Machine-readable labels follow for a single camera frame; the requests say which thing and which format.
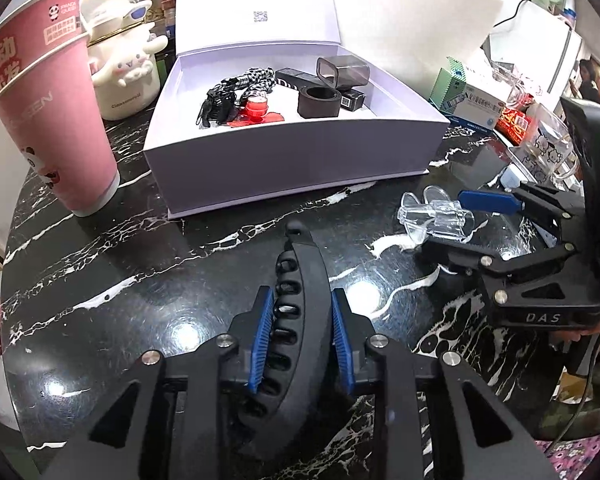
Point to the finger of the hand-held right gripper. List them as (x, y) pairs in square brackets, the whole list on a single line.
[(490, 201), (460, 257)]

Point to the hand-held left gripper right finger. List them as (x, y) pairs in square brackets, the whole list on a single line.
[(342, 345)]

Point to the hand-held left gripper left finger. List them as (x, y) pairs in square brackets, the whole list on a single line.
[(260, 340)]

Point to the clear acrylic hair clip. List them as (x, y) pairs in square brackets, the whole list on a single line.
[(440, 217)]

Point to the black curved hair clip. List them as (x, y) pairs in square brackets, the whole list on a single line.
[(300, 280)]

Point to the white gift box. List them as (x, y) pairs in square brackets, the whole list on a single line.
[(280, 160)]

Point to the smoky translucent plastic case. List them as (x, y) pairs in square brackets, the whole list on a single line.
[(352, 72)]

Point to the black long barcode box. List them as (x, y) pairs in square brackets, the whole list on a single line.
[(292, 80)]

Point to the light blue kitchen scale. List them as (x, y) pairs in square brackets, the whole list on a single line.
[(510, 177)]

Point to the cartoon print glass mug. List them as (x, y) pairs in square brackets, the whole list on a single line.
[(545, 145)]

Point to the red packet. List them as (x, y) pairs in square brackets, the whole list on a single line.
[(515, 127)]

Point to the white green medicine box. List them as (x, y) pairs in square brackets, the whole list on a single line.
[(482, 87)]

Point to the clear glass cup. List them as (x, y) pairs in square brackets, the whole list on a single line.
[(510, 82)]

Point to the green patterned box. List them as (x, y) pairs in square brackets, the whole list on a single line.
[(445, 85)]

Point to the white fridge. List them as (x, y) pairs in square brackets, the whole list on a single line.
[(540, 50)]

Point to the blue capped bottle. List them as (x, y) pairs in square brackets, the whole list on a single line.
[(570, 17)]

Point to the white foam board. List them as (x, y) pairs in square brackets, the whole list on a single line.
[(405, 35)]

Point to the red flower hair clip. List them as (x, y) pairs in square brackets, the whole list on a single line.
[(254, 107)]

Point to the purple floral cloth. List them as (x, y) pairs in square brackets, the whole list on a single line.
[(590, 460)]

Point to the pink paper cup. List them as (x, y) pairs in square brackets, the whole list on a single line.
[(35, 35), (65, 150)]

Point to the white cartoon dog jar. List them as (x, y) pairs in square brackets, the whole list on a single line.
[(125, 95)]

